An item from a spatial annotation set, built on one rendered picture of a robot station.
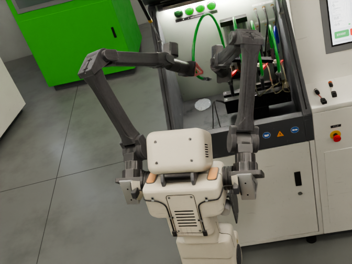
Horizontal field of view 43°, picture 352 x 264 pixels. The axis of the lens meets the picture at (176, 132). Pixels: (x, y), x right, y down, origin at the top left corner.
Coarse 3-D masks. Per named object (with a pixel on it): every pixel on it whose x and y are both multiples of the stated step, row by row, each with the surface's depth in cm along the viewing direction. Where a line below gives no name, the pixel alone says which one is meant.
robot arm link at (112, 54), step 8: (104, 56) 161; (112, 56) 164; (120, 56) 172; (128, 56) 175; (136, 56) 179; (144, 56) 183; (152, 56) 187; (160, 56) 190; (112, 64) 169; (120, 64) 173; (128, 64) 176; (136, 64) 180; (144, 64) 183; (152, 64) 187; (160, 64) 190; (168, 64) 194
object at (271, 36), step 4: (268, 28) 217; (268, 32) 221; (272, 32) 208; (272, 36) 207; (272, 40) 207; (272, 44) 226; (276, 44) 206; (272, 48) 227; (276, 48) 206; (272, 52) 228; (276, 52) 206; (272, 56) 229; (276, 56) 206; (280, 68) 210; (276, 72) 219; (280, 72) 215
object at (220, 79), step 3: (225, 69) 210; (228, 69) 214; (225, 72) 211; (228, 72) 214; (219, 75) 212; (222, 75) 212; (225, 75) 213; (228, 75) 214; (219, 78) 215; (222, 78) 215; (225, 78) 214; (228, 78) 213; (219, 81) 215; (222, 81) 214; (225, 81) 214; (228, 81) 213
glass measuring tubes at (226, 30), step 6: (228, 18) 238; (240, 18) 235; (246, 18) 235; (222, 24) 237; (228, 24) 237; (240, 24) 240; (246, 24) 240; (222, 30) 242; (228, 30) 242; (234, 30) 242; (234, 66) 254; (240, 66) 253; (240, 72) 255; (234, 78) 257
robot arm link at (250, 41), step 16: (240, 32) 157; (256, 32) 158; (240, 48) 158; (256, 48) 154; (256, 64) 155; (240, 80) 159; (240, 96) 158; (240, 112) 158; (240, 128) 158; (256, 128) 159; (256, 144) 158
